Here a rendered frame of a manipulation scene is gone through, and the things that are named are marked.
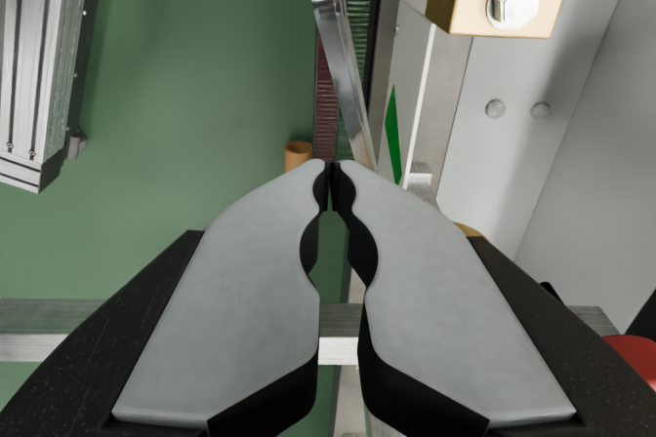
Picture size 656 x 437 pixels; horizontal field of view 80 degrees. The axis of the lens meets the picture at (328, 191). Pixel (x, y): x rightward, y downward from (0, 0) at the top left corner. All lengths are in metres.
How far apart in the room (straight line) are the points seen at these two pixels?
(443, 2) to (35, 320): 0.31
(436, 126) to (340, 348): 0.21
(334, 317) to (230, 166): 0.95
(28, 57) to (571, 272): 0.98
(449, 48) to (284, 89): 0.77
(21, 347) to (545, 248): 0.52
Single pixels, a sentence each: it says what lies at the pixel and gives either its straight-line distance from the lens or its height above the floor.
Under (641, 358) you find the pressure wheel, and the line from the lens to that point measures 0.31.
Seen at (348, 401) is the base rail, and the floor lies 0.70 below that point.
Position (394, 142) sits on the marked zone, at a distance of 0.30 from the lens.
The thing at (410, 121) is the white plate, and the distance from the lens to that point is 0.26.
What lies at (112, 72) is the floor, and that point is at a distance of 1.19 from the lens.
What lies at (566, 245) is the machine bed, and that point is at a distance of 0.52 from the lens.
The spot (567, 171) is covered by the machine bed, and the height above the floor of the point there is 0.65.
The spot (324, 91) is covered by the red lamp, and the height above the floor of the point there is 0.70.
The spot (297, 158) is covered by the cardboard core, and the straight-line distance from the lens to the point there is 1.07.
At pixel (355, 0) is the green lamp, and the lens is 0.33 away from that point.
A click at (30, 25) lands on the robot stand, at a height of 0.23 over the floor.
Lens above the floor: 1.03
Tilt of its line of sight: 57 degrees down
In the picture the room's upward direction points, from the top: 178 degrees clockwise
